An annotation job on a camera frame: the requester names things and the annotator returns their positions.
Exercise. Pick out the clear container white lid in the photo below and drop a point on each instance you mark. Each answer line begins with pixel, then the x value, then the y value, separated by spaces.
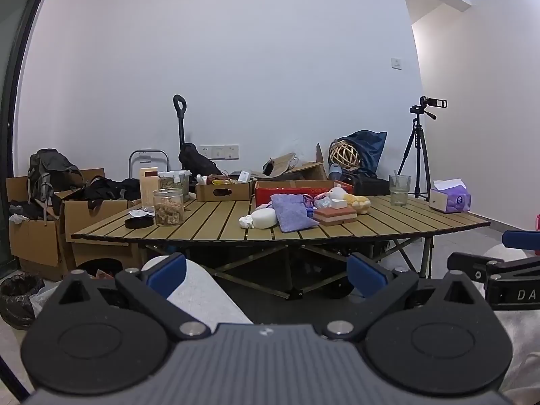
pixel 174 181

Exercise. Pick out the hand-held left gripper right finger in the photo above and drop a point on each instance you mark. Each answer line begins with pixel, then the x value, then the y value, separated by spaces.
pixel 367 276

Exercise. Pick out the blue fabric bag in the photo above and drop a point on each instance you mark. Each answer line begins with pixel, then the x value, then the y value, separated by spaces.
pixel 371 147

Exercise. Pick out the brown cardboard box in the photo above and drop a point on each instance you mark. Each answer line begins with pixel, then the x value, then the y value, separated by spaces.
pixel 101 223
pixel 33 236

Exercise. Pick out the black clothing pile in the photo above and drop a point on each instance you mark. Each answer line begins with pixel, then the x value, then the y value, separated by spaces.
pixel 109 187

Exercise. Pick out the brown paper bag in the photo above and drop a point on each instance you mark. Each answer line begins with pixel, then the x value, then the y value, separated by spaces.
pixel 278 163

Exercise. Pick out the black trolley bag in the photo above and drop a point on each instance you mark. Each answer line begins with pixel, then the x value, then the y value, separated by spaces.
pixel 196 160

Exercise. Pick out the purple towel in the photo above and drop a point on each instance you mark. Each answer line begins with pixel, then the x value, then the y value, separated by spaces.
pixel 293 213

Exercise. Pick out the white wall switch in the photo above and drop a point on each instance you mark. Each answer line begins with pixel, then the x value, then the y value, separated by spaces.
pixel 396 63

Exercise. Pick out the black trash bag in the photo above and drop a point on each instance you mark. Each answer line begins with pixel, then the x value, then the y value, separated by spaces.
pixel 17 299

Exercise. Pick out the white paper sheet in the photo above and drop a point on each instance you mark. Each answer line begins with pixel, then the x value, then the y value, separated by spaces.
pixel 137 212

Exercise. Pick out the person's right leg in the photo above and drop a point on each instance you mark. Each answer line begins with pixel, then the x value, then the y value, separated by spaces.
pixel 523 346

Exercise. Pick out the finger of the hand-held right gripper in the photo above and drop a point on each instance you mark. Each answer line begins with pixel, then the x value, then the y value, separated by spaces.
pixel 521 239
pixel 468 263

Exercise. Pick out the glass jar with snacks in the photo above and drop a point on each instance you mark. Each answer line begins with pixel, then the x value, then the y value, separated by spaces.
pixel 168 209

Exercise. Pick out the white wall outlet strip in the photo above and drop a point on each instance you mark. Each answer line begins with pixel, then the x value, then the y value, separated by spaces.
pixel 219 151

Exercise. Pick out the glass cup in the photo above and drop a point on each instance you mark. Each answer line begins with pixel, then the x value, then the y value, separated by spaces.
pixel 399 192

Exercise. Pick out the person's leg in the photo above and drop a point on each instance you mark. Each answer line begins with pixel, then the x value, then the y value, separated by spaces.
pixel 211 299
pixel 523 346

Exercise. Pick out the folding slatted table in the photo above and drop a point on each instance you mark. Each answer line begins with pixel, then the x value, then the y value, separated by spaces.
pixel 219 219

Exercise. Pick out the pink brown sponge block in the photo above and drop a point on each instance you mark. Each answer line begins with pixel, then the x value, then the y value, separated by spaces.
pixel 335 216

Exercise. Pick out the person's left leg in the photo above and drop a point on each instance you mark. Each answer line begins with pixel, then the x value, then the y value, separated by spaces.
pixel 211 299

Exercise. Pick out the blue bottle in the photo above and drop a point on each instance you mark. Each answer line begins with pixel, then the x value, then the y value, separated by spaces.
pixel 334 172

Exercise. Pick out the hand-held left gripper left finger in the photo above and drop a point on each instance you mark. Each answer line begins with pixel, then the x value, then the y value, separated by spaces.
pixel 168 272

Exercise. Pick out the metal folding step stool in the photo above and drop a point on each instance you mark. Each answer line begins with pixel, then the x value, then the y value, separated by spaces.
pixel 147 154

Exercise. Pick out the grey backpack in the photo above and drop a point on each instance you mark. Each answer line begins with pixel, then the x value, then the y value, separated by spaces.
pixel 46 173

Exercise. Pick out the open cardboard box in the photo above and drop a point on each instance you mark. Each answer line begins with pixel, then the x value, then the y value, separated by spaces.
pixel 312 168

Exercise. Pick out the purple tissue box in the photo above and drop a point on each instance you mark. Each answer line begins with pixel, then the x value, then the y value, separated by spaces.
pixel 449 197

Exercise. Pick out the white yellow plush toy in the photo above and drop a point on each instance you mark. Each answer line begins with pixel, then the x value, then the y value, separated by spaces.
pixel 352 200

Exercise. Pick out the wicker ball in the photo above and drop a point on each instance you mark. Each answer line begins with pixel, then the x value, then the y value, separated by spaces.
pixel 345 156

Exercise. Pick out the white soft roll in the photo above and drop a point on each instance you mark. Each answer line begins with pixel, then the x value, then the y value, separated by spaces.
pixel 261 219

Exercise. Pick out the wooden block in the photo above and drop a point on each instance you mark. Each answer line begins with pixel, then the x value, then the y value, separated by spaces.
pixel 148 187

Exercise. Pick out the black round lid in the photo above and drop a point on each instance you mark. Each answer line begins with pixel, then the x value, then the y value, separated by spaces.
pixel 138 222

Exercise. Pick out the red cardboard box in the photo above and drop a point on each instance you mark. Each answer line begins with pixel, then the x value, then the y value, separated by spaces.
pixel 295 189

